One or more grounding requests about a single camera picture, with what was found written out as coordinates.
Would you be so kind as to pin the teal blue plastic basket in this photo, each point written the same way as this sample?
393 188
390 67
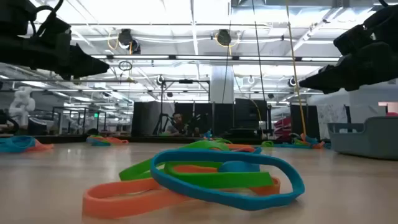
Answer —
367 140

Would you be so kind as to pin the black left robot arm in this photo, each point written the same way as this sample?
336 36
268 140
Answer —
14 15

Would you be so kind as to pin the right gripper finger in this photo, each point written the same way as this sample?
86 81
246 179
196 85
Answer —
335 89
323 77

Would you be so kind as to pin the white robot figure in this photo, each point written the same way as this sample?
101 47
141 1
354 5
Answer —
21 105

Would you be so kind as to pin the black aluminium table frame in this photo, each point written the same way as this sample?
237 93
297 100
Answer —
62 139

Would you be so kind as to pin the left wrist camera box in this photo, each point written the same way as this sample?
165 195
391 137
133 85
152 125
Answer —
53 29

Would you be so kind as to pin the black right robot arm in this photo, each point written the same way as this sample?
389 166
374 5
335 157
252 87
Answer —
384 21

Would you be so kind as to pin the person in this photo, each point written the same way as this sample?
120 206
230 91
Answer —
178 127

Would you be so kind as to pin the black camera rig frame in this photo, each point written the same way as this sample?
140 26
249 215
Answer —
186 81

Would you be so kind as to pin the black partition panel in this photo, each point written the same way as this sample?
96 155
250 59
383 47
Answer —
250 113
149 118
311 121
224 118

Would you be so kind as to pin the black chair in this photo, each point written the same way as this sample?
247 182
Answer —
37 126

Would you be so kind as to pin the white column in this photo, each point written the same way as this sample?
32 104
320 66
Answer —
222 84

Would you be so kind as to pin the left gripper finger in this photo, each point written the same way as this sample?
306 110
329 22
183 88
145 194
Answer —
81 74
84 62

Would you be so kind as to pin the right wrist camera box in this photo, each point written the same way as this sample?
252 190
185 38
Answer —
354 39

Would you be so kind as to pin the knotted green rubber band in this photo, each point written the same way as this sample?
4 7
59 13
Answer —
267 143

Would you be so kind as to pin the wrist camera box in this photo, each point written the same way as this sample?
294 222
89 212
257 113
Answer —
354 39
53 29

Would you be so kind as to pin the orange rubber band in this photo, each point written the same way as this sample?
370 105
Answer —
124 205
192 169
241 146
319 145
118 141
42 147
303 137

